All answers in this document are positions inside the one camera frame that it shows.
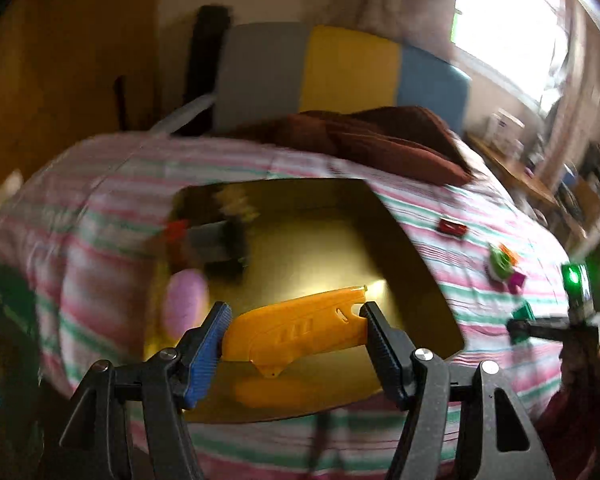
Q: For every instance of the green plastic cube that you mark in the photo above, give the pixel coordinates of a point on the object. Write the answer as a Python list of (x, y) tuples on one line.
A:
[(522, 312)]

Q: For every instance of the orange linked cubes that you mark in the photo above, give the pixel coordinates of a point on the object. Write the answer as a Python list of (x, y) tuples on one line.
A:
[(511, 256)]

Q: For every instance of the white cardboard box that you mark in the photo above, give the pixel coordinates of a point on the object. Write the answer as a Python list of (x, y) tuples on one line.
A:
[(502, 127)]

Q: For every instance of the gold tin tray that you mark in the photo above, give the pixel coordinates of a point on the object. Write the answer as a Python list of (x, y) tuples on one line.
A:
[(320, 250)]

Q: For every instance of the pale patterned curtain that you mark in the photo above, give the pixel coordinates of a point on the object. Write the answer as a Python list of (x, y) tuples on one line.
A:
[(405, 5)]

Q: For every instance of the wooden side table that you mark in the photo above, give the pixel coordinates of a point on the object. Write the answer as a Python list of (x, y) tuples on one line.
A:
[(520, 175)]

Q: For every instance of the striped bed sheet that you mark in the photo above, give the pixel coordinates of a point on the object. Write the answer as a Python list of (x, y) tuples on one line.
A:
[(105, 185)]

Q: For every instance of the grey yellow blue headboard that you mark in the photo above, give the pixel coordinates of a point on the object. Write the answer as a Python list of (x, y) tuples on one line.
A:
[(350, 70)]

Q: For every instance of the green plastic toy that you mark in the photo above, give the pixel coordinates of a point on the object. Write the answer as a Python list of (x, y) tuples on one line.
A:
[(499, 264)]

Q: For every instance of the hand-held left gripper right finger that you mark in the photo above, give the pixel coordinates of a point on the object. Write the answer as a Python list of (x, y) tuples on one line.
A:
[(382, 355)]

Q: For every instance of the grey cylinder toy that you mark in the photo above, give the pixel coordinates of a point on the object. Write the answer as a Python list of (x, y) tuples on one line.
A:
[(210, 242)]

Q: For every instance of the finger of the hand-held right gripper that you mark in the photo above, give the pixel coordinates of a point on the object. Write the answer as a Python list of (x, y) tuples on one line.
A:
[(540, 327)]

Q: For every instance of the wooden wardrobe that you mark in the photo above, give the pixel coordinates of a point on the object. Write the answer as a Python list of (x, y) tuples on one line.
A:
[(70, 60)]

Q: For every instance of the small red toy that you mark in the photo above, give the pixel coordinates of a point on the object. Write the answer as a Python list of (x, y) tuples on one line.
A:
[(177, 232)]

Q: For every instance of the red toy car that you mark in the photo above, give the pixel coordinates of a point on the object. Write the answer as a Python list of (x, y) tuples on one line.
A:
[(452, 226)]

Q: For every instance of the black rolled mat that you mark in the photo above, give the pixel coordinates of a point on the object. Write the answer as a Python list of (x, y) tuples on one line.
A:
[(207, 50)]

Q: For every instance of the magenta plastic cube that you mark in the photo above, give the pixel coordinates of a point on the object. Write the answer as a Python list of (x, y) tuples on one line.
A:
[(517, 280)]

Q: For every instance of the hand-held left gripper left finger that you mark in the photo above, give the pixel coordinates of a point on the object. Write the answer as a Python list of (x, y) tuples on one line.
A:
[(205, 360)]

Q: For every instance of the brown quilted blanket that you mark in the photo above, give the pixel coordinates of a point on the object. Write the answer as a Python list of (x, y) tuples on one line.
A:
[(380, 145)]

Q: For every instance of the orange plastic toy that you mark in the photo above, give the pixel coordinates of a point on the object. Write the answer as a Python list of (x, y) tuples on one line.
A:
[(290, 330)]

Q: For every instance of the pink round toy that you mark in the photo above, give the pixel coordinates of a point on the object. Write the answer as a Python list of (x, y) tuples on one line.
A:
[(185, 302)]

